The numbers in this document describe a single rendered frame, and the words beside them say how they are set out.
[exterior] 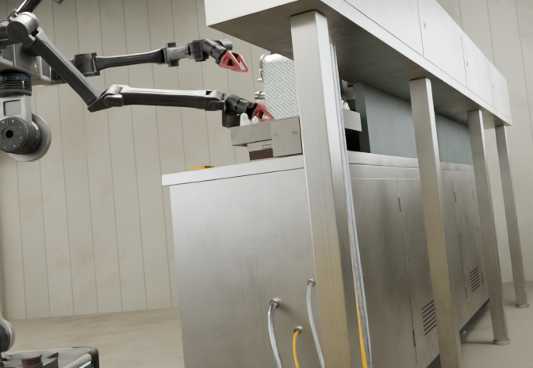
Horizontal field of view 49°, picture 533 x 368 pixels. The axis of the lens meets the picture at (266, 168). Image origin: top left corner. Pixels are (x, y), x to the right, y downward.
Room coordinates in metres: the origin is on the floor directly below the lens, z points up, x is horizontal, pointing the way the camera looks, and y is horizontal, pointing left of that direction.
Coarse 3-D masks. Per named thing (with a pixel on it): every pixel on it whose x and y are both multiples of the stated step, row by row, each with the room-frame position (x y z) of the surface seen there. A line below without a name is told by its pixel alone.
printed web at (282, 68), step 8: (272, 56) 2.11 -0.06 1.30; (280, 56) 2.08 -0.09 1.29; (264, 64) 2.10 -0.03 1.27; (272, 64) 2.09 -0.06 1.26; (280, 64) 2.07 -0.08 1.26; (288, 64) 2.06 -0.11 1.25; (264, 72) 2.10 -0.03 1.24; (272, 72) 2.09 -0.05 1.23; (280, 72) 2.07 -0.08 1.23; (288, 72) 2.06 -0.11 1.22; (264, 80) 2.10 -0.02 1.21; (272, 80) 2.09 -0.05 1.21; (280, 80) 2.07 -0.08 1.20
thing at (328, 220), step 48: (336, 144) 1.21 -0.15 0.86; (432, 144) 1.96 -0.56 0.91; (480, 144) 2.89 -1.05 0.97; (336, 192) 1.18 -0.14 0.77; (432, 192) 1.97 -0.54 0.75; (480, 192) 2.90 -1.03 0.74; (336, 240) 1.17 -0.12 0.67; (432, 240) 1.98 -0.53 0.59; (336, 288) 1.18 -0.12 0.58; (432, 288) 1.99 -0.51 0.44; (336, 336) 1.18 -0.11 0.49
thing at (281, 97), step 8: (288, 80) 2.06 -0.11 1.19; (264, 88) 2.11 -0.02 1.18; (272, 88) 2.09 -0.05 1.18; (280, 88) 2.07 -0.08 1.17; (288, 88) 2.06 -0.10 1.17; (296, 88) 2.04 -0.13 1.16; (272, 96) 2.09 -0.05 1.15; (280, 96) 2.08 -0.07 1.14; (288, 96) 2.06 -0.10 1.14; (296, 96) 2.05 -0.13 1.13; (272, 104) 2.09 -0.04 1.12; (280, 104) 2.08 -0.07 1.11; (288, 104) 2.06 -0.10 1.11; (296, 104) 2.05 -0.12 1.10; (272, 112) 2.09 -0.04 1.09; (280, 112) 2.08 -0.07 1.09; (288, 112) 2.06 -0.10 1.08; (296, 112) 2.05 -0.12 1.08
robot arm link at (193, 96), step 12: (108, 96) 2.12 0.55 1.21; (120, 96) 2.13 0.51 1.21; (132, 96) 2.15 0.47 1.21; (144, 96) 2.15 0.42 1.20; (156, 96) 2.15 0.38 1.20; (168, 96) 2.14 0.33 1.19; (180, 96) 2.14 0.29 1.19; (192, 96) 2.14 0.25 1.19; (204, 96) 2.13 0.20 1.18; (216, 96) 2.13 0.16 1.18; (204, 108) 2.16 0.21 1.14
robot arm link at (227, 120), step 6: (210, 102) 2.12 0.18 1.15; (216, 102) 2.12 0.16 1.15; (222, 102) 2.13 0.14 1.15; (210, 108) 2.14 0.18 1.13; (216, 108) 2.14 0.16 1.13; (222, 108) 2.14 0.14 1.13; (222, 114) 2.17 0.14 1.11; (228, 114) 2.18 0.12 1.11; (240, 114) 2.19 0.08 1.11; (222, 120) 2.20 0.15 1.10; (228, 120) 2.19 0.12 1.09; (234, 120) 2.18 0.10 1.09; (228, 126) 2.20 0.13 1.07; (234, 126) 2.20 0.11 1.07
